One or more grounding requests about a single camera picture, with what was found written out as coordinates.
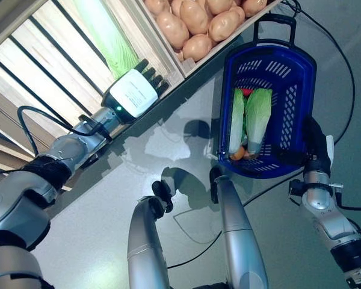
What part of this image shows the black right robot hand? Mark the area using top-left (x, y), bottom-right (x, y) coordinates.
top-left (276, 116), bottom-right (335, 175)

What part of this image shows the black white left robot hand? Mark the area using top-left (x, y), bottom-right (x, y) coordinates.
top-left (101, 58), bottom-right (171, 123)

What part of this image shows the napa cabbage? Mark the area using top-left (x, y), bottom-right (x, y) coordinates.
top-left (228, 87), bottom-right (247, 155)
top-left (73, 0), bottom-right (140, 79)
top-left (245, 88), bottom-right (274, 157)

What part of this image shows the blue plastic shopping basket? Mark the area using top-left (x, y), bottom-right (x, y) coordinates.
top-left (217, 13), bottom-right (317, 179)

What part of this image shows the slatted wooden cabbage crate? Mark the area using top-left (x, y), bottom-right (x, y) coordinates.
top-left (0, 0), bottom-right (186, 145)

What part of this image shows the brown potato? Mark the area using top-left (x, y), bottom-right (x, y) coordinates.
top-left (179, 0), bottom-right (210, 36)
top-left (182, 33), bottom-right (214, 63)
top-left (209, 10), bottom-right (241, 43)
top-left (144, 0), bottom-right (171, 16)
top-left (156, 11), bottom-right (190, 51)
top-left (206, 0), bottom-right (232, 16)

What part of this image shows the small orange vegetable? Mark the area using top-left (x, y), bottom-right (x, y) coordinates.
top-left (230, 146), bottom-right (244, 161)

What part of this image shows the silver right robot leg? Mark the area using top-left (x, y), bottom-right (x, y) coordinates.
top-left (209, 167), bottom-right (269, 289)

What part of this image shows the silver robot leg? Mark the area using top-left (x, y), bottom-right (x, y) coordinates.
top-left (126, 180), bottom-right (174, 289)
top-left (209, 167), bottom-right (269, 289)

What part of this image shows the pile of potatoes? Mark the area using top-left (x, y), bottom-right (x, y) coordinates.
top-left (138, 0), bottom-right (283, 79)

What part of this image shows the wooden onion crate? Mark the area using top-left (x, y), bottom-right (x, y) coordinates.
top-left (0, 81), bottom-right (76, 193)

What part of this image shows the silver left robot leg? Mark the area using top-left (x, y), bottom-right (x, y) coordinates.
top-left (126, 180), bottom-right (174, 289)

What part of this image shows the long black floor cable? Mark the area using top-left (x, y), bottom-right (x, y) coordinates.
top-left (167, 0), bottom-right (356, 269)

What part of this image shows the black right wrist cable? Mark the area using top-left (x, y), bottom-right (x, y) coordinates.
top-left (330, 204), bottom-right (361, 238)

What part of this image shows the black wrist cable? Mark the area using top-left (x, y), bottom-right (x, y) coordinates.
top-left (330, 204), bottom-right (361, 238)
top-left (17, 105), bottom-right (113, 156)

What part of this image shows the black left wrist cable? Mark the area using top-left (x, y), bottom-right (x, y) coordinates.
top-left (17, 105), bottom-right (113, 156)

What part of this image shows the blue cable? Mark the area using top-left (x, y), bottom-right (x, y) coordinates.
top-left (281, 0), bottom-right (301, 14)

